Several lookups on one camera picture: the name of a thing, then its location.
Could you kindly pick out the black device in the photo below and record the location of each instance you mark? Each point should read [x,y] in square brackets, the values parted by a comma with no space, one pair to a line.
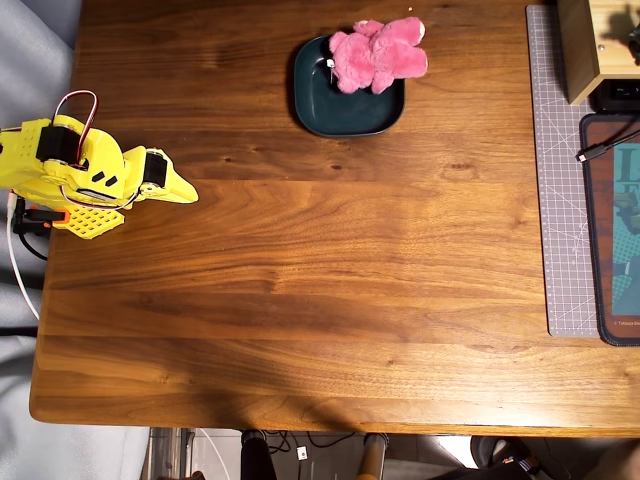
[620,95]

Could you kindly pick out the light wooden box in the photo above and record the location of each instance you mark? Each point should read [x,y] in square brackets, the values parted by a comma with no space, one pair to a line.
[580,50]

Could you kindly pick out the yellow gripper with servo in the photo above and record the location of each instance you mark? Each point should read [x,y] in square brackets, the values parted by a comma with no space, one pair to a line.
[156,173]

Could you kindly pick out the black chair base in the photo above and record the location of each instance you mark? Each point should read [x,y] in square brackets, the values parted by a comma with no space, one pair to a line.
[505,457]

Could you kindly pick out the black post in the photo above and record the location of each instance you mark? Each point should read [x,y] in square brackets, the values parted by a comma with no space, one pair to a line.
[257,457]

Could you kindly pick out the dark green plastic bin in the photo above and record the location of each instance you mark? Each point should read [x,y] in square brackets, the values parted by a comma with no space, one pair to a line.
[340,112]

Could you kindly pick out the yellow robot arm with base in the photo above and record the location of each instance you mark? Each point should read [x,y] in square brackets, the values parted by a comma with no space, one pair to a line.
[102,150]

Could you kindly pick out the small white tag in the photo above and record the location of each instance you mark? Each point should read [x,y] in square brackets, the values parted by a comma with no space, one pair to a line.
[301,453]

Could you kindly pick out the printed mouse pad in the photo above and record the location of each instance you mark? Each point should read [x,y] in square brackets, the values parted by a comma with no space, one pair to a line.
[600,225]

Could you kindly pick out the grey cutting mat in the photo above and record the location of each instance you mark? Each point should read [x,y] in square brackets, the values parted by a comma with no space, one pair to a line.
[560,200]

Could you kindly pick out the tan wooden leg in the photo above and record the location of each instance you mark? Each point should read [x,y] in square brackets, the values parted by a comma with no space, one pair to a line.
[372,457]

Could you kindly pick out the pink plush strawberry bear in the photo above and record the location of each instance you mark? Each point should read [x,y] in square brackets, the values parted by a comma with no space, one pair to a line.
[375,55]

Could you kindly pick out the metal rack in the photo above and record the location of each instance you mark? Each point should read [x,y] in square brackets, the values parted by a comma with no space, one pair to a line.
[170,452]

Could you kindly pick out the orange black connector block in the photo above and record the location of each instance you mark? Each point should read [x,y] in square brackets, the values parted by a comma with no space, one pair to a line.
[50,216]

